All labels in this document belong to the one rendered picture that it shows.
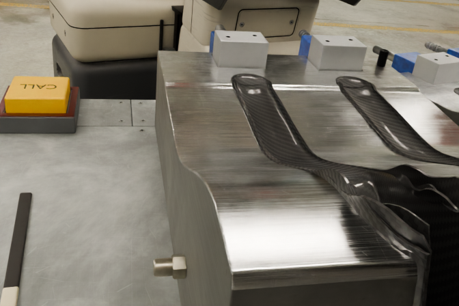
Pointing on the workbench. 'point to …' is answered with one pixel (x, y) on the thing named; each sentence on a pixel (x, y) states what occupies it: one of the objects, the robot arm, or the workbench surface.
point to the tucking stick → (16, 252)
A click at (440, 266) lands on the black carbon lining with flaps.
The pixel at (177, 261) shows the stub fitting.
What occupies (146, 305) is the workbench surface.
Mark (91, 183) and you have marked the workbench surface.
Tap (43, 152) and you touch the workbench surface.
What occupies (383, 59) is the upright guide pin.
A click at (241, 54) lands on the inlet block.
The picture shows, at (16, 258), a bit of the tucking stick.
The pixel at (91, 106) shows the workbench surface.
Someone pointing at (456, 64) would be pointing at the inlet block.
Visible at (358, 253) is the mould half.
